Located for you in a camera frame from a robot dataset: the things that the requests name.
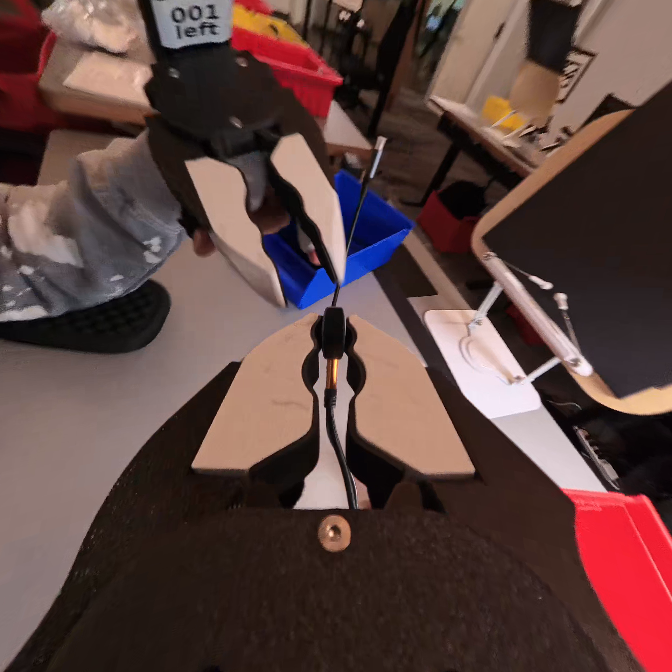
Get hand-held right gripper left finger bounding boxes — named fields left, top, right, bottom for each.
left=191, top=312, right=322, bottom=482

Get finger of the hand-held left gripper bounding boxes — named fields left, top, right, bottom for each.
left=267, top=132, right=348, bottom=287
left=185, top=156, right=288, bottom=309

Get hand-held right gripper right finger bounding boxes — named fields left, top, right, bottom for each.
left=342, top=314, right=476, bottom=482

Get blue plastic bin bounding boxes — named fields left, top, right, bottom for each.
left=262, top=169, right=415, bottom=310

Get thin black cable silver plug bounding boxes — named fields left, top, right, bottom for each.
left=331, top=135, right=389, bottom=310

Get person's left forearm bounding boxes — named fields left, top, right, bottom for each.
left=0, top=134, right=189, bottom=322

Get person's left hand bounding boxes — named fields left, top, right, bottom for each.
left=191, top=189, right=292, bottom=259

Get yellow plastic bin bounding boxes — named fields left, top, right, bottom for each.
left=231, top=2, right=308, bottom=48

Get red plastic bin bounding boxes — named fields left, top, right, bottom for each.
left=231, top=23, right=344, bottom=119
left=562, top=488, right=672, bottom=672
left=506, top=303, right=547, bottom=346

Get white paper sheet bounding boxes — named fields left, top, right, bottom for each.
left=63, top=52, right=154, bottom=106

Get red storage bin black contents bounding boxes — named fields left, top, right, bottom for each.
left=417, top=181, right=491, bottom=255

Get clear plastic bag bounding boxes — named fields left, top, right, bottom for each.
left=41, top=0, right=141, bottom=54

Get black textured pad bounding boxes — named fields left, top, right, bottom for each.
left=0, top=280, right=172, bottom=354

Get black legged wooden desk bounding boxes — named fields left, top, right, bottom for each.
left=426, top=94, right=549, bottom=208

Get small yellow bin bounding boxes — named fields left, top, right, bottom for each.
left=482, top=96, right=526, bottom=129

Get plywood board on stand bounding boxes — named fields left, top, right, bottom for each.
left=508, top=0, right=583, bottom=127

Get black white marker poster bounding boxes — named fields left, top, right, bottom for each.
left=555, top=46, right=597, bottom=104

